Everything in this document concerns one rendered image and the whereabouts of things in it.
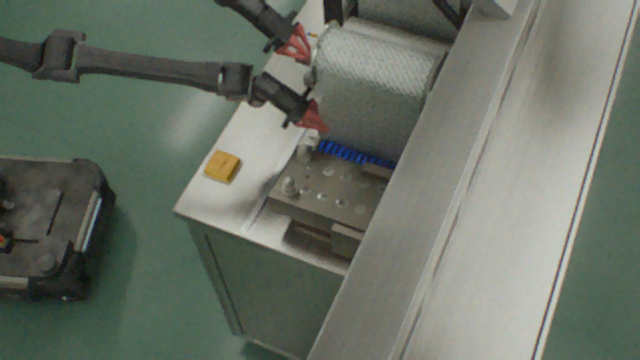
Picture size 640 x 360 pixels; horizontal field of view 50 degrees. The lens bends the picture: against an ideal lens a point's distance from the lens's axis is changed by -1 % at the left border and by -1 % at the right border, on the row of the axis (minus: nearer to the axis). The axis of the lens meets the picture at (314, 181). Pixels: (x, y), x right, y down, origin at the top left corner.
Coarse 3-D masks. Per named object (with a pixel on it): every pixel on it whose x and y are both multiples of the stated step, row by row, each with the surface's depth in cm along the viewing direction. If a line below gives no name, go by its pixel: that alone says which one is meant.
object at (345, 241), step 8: (336, 224) 154; (336, 232) 153; (344, 232) 152; (352, 232) 152; (360, 232) 152; (336, 240) 156; (344, 240) 155; (352, 240) 153; (360, 240) 151; (336, 248) 160; (344, 248) 158; (352, 248) 156; (344, 256) 161; (352, 256) 159
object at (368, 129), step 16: (320, 96) 153; (336, 96) 151; (320, 112) 158; (336, 112) 156; (352, 112) 153; (368, 112) 151; (384, 112) 148; (336, 128) 160; (352, 128) 158; (368, 128) 155; (384, 128) 153; (400, 128) 150; (336, 144) 166; (352, 144) 163; (368, 144) 160; (384, 144) 157; (400, 144) 155
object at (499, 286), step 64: (576, 0) 129; (576, 64) 120; (512, 128) 113; (576, 128) 113; (512, 192) 107; (576, 192) 106; (448, 256) 101; (512, 256) 101; (448, 320) 96; (512, 320) 95
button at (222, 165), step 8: (216, 152) 179; (224, 152) 178; (216, 160) 177; (224, 160) 177; (232, 160) 177; (208, 168) 176; (216, 168) 176; (224, 168) 176; (232, 168) 176; (216, 176) 176; (224, 176) 174
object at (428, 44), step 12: (348, 24) 158; (360, 24) 158; (372, 24) 158; (384, 36) 155; (396, 36) 155; (408, 36) 155; (420, 36) 155; (420, 48) 153; (432, 48) 152; (444, 48) 152
